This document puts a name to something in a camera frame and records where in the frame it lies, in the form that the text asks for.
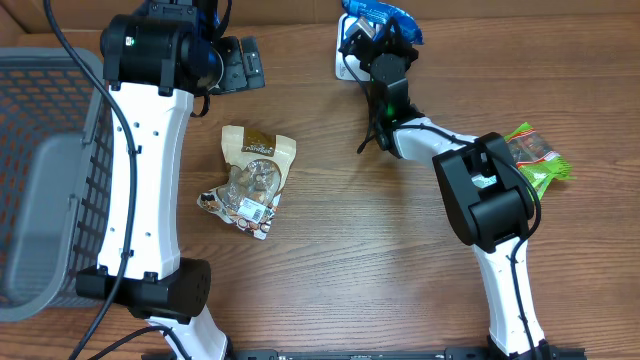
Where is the grey plastic mesh basket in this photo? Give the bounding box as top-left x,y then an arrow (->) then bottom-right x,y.
1,47 -> 113,322

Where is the brown nut snack bag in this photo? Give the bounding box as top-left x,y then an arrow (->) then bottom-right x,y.
197,125 -> 297,240

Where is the green candy bag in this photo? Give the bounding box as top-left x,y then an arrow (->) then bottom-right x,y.
504,122 -> 573,198

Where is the white barcode scanner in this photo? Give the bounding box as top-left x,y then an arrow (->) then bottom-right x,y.
335,13 -> 370,82

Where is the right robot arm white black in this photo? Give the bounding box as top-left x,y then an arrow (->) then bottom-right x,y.
337,18 -> 553,359

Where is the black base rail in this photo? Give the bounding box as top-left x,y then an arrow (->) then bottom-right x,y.
235,344 -> 587,360

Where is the teal tissue pack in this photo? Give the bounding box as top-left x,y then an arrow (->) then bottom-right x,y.
472,174 -> 497,189

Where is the blue snack bar wrapper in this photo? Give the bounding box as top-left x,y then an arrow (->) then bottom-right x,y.
341,0 -> 424,45

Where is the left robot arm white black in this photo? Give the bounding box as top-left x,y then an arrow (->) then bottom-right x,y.
75,1 -> 264,359

